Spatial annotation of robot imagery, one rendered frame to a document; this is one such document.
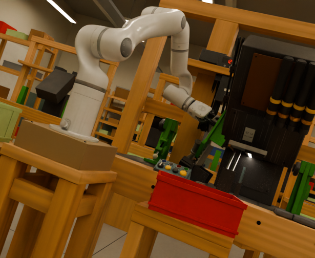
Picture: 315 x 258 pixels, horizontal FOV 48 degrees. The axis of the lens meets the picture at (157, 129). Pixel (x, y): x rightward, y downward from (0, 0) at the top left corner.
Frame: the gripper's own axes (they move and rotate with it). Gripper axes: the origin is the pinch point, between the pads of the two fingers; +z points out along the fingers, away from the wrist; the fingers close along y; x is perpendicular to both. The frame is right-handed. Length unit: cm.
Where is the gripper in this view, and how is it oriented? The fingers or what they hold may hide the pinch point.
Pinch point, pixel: (215, 121)
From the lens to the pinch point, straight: 185.2
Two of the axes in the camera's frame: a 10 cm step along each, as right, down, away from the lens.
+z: 7.9, 5.4, -2.9
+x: -1.9, 6.7, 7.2
